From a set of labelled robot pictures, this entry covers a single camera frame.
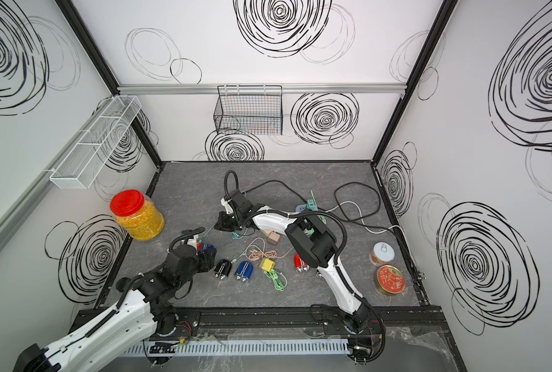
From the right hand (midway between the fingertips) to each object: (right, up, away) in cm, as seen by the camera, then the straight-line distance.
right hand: (214, 228), depth 89 cm
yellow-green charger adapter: (+21, -12, -6) cm, 25 cm away
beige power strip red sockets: (+21, -2, +4) cm, 21 cm away
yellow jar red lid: (-26, +6, -6) cm, 27 cm away
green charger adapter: (+39, +9, +6) cm, 41 cm away
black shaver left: (+5, -13, -7) cm, 16 cm away
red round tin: (+64, -16, -10) cm, 67 cm away
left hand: (+1, -7, -6) cm, 10 cm away
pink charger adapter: (+23, -4, +2) cm, 24 cm away
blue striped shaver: (+13, -14, -7) cm, 20 cm away
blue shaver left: (+1, -6, -7) cm, 9 cm away
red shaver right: (+33, -12, -6) cm, 36 cm away
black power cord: (+61, +2, +10) cm, 61 cm away
